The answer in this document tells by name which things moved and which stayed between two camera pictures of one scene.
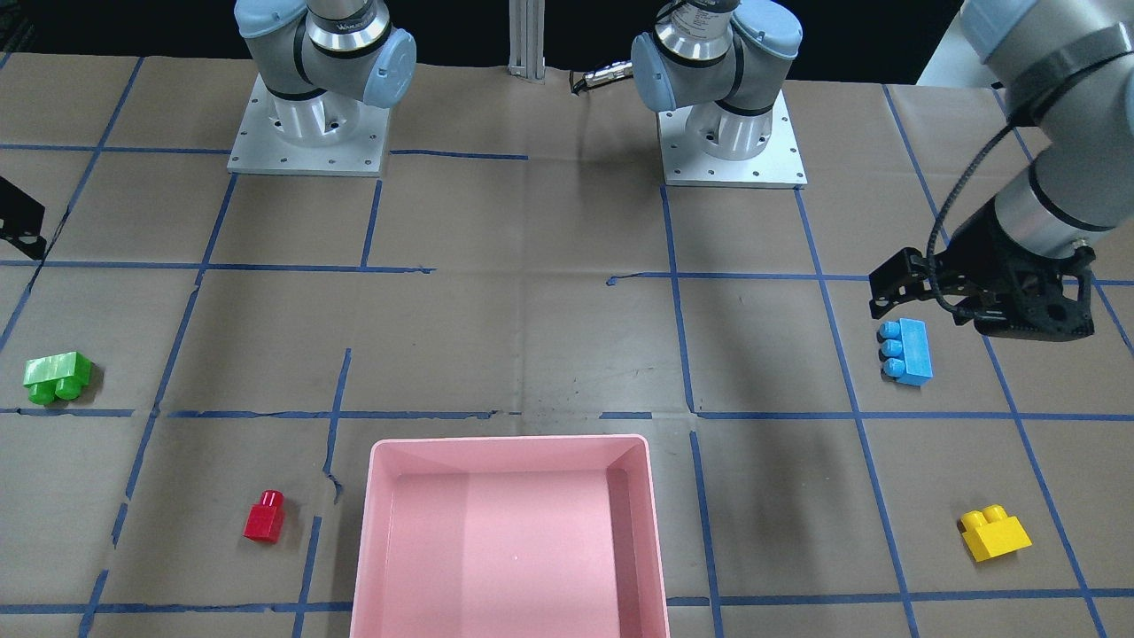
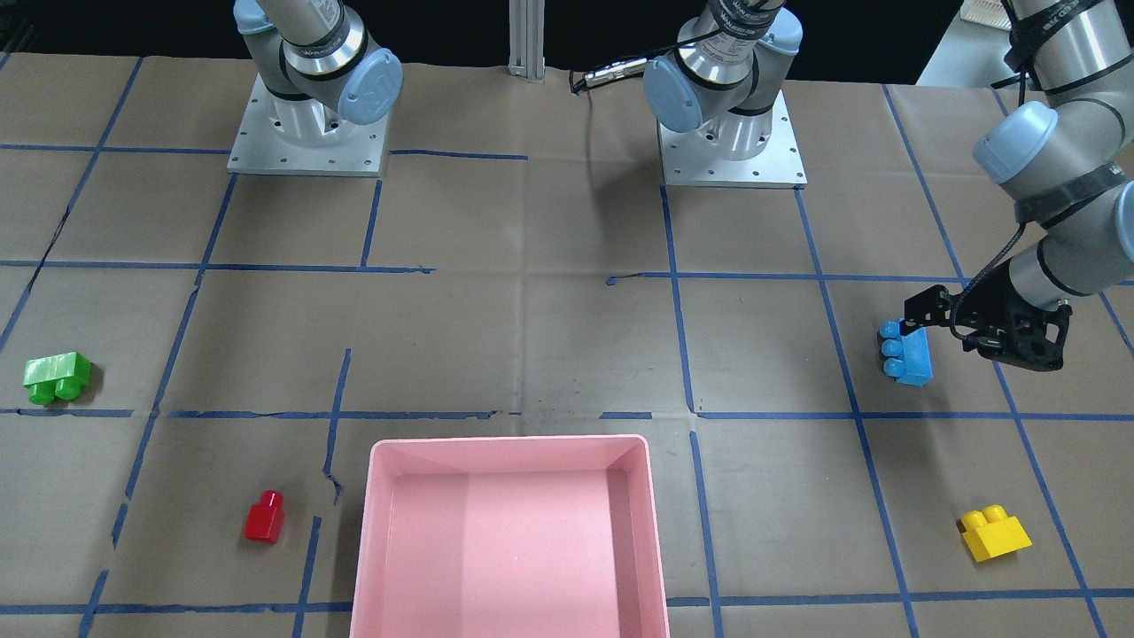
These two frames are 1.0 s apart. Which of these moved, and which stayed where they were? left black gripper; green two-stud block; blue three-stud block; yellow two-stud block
Moved: left black gripper
Stayed: green two-stud block; blue three-stud block; yellow two-stud block
